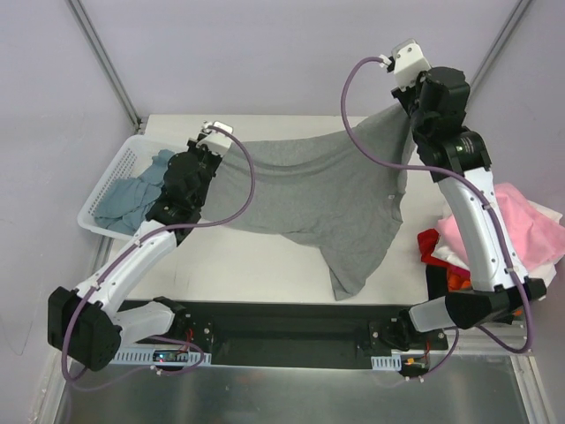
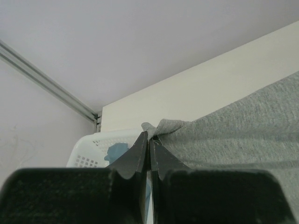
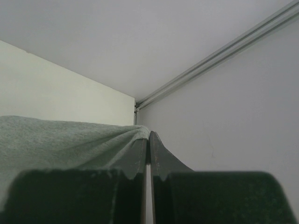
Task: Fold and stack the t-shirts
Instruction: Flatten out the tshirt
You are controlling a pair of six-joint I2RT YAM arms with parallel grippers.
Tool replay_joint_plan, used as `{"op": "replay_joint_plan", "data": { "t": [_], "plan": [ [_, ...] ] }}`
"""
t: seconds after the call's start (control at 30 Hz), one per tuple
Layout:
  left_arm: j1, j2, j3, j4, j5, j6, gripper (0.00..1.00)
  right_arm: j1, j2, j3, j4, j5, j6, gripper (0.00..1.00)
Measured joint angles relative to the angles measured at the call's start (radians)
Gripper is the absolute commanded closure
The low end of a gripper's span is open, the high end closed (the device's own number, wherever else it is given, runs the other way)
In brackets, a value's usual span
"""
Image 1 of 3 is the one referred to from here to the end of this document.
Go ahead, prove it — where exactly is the grey t-shirt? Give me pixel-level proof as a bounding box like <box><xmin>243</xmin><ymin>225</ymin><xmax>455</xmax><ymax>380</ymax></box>
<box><xmin>202</xmin><ymin>132</ymin><xmax>407</xmax><ymax>300</ymax></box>

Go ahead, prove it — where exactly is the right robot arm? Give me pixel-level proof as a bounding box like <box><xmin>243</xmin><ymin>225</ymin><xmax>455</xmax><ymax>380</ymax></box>
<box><xmin>390</xmin><ymin>66</ymin><xmax>546</xmax><ymax>349</ymax></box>

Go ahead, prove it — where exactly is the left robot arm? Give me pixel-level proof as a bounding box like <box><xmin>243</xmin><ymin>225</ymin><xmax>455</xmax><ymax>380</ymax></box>
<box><xmin>47</xmin><ymin>132</ymin><xmax>232</xmax><ymax>371</ymax></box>

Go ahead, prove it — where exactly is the white plastic laundry basket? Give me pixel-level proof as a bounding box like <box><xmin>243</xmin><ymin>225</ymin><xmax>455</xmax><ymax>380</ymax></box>
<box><xmin>77</xmin><ymin>134</ymin><xmax>186</xmax><ymax>240</ymax></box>

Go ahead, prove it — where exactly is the blue-grey t-shirt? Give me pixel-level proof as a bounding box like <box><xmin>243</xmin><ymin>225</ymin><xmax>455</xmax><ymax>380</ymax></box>
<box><xmin>94</xmin><ymin>149</ymin><xmax>176</xmax><ymax>236</ymax></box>

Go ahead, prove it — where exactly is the magenta t-shirt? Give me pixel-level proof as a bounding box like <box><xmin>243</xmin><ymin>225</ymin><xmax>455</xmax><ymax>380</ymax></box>
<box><xmin>447</xmin><ymin>263</ymin><xmax>470</xmax><ymax>279</ymax></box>

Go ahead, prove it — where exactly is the black t-shirt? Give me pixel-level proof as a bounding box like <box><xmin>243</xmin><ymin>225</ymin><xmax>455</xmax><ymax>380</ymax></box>
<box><xmin>426</xmin><ymin>264</ymin><xmax>449</xmax><ymax>300</ymax></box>

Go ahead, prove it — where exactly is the orange t-shirt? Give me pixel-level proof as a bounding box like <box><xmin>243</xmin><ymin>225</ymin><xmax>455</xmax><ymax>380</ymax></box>
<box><xmin>447</xmin><ymin>269</ymin><xmax>471</xmax><ymax>292</ymax></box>

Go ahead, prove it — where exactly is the white t-shirt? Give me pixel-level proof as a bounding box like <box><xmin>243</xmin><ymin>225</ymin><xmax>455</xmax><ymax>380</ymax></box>
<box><xmin>430</xmin><ymin>201</ymin><xmax>564</xmax><ymax>288</ymax></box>

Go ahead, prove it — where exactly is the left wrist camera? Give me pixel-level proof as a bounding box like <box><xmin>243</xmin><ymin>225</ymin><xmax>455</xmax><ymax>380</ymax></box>
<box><xmin>197</xmin><ymin>121</ymin><xmax>233</xmax><ymax>156</ymax></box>

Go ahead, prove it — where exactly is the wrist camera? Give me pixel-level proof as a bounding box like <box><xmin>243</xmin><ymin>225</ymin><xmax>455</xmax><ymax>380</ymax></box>
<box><xmin>197</xmin><ymin>121</ymin><xmax>233</xmax><ymax>156</ymax></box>
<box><xmin>388</xmin><ymin>39</ymin><xmax>432</xmax><ymax>91</ymax></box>

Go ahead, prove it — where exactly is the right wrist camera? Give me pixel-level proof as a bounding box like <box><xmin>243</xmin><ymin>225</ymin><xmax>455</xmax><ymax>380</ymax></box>
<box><xmin>388</xmin><ymin>39</ymin><xmax>432</xmax><ymax>91</ymax></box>

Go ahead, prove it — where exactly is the aluminium frame post left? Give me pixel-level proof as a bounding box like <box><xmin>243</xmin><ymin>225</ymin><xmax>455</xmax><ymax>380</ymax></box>
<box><xmin>65</xmin><ymin>0</ymin><xmax>145</xmax><ymax>133</ymax></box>

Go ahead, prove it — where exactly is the aluminium frame post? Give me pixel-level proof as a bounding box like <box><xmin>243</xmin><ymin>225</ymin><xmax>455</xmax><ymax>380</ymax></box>
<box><xmin>65</xmin><ymin>0</ymin><xmax>145</xmax><ymax>133</ymax></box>
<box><xmin>471</xmin><ymin>0</ymin><xmax>535</xmax><ymax>95</ymax></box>

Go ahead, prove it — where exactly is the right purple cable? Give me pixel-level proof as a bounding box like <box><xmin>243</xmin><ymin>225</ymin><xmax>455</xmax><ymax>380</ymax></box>
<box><xmin>343</xmin><ymin>54</ymin><xmax>533</xmax><ymax>386</ymax></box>

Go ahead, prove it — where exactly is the purple cable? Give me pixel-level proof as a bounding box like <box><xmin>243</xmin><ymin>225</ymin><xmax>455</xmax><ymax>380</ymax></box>
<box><xmin>343</xmin><ymin>54</ymin><xmax>533</xmax><ymax>386</ymax></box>
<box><xmin>61</xmin><ymin>124</ymin><xmax>256</xmax><ymax>392</ymax></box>

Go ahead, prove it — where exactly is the aluminium frame post right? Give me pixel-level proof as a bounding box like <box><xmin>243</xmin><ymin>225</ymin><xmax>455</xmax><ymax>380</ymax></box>
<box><xmin>471</xmin><ymin>0</ymin><xmax>535</xmax><ymax>95</ymax></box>

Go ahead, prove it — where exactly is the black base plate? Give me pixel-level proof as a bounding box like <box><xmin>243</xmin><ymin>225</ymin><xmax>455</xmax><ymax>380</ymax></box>
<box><xmin>123</xmin><ymin>299</ymin><xmax>449</xmax><ymax>367</ymax></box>

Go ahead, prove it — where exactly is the left cable duct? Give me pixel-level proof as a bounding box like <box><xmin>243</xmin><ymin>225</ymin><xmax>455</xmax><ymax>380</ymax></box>
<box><xmin>110</xmin><ymin>347</ymin><xmax>212</xmax><ymax>367</ymax></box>

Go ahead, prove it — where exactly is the cable duct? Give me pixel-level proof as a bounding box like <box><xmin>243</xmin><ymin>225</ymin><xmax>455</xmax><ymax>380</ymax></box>
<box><xmin>371</xmin><ymin>354</ymin><xmax>403</xmax><ymax>372</ymax></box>
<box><xmin>110</xmin><ymin>347</ymin><xmax>212</xmax><ymax>367</ymax></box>

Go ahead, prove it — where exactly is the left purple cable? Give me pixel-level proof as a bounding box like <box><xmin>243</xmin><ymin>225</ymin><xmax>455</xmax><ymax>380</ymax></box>
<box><xmin>61</xmin><ymin>124</ymin><xmax>256</xmax><ymax>392</ymax></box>

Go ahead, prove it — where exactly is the aluminium front rail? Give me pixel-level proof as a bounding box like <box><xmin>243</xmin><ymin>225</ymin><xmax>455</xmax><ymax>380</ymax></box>
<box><xmin>53</xmin><ymin>310</ymin><xmax>534</xmax><ymax>354</ymax></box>

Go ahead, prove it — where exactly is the right cable duct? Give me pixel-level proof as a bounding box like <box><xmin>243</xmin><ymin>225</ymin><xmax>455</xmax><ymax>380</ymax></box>
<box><xmin>371</xmin><ymin>354</ymin><xmax>403</xmax><ymax>372</ymax></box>

